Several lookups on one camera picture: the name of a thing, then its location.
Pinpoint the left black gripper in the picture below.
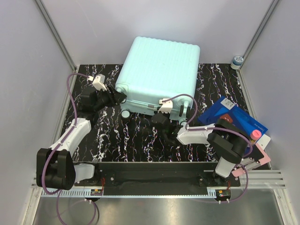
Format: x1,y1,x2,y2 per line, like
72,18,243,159
93,85,126,112

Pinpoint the mint green suitcase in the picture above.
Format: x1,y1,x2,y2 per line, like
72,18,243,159
115,37,200,121

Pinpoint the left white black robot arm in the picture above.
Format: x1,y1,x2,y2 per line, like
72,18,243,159
36,86,127,194

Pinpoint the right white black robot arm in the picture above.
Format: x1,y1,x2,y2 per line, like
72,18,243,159
151,112,253,187

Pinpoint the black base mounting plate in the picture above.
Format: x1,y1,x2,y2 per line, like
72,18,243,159
76,162,240,197

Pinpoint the red brown travel adapter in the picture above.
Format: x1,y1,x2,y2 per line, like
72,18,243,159
220,113,233,123

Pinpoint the pink cap small bottle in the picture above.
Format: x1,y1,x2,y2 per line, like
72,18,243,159
250,129,262,143

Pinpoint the blue white jar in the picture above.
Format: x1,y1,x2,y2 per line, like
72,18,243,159
231,56,244,70

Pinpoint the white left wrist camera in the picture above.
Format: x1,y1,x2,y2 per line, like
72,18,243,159
88,74,107,91

